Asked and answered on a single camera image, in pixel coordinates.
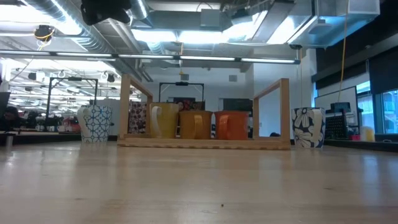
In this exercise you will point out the amber glass mug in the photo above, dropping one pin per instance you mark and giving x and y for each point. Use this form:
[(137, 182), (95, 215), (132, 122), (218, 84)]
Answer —
[(186, 124)]

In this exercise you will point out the wooden slatted mug rack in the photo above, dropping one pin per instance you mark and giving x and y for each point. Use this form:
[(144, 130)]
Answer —
[(202, 143)]

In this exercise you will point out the grey wall box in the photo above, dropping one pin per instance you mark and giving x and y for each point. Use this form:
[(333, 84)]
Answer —
[(232, 78)]

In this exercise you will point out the black perforated rack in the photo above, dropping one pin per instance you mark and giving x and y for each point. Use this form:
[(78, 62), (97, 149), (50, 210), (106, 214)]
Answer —
[(335, 126)]

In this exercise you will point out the dark picture poster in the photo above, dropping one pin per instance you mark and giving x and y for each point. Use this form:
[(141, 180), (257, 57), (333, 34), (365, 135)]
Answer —
[(186, 104)]

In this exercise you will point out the long linear ceiling light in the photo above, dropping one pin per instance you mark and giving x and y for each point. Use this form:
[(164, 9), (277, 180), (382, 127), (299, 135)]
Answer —
[(205, 58)]

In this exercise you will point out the person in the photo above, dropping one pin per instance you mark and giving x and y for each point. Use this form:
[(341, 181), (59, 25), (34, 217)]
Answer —
[(11, 116)]

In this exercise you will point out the yellow container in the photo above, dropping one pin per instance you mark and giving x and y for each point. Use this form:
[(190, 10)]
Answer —
[(368, 133)]

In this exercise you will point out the dark dotted pattern mug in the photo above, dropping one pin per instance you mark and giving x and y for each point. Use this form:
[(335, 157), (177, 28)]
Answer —
[(137, 118)]

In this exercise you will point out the white board panel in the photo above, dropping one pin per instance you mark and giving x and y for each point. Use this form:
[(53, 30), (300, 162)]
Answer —
[(329, 102)]

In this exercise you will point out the black metal gantry frame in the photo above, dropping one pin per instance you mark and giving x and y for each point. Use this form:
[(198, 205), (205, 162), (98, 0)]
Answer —
[(182, 83), (49, 99)]

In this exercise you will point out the orange mug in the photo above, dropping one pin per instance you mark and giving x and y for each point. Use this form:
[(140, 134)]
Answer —
[(239, 124)]

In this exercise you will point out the navy mug white flowers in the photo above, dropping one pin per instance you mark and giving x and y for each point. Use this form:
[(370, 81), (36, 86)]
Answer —
[(303, 127)]

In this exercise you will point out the round silver air duct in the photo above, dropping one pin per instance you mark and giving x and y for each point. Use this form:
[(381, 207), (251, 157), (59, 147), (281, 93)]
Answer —
[(93, 43)]

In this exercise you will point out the ceiling security camera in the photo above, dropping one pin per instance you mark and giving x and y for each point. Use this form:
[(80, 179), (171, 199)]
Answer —
[(295, 46)]

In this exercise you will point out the white mug blue lattice pattern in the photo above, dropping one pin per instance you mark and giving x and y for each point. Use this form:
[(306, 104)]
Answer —
[(98, 124)]

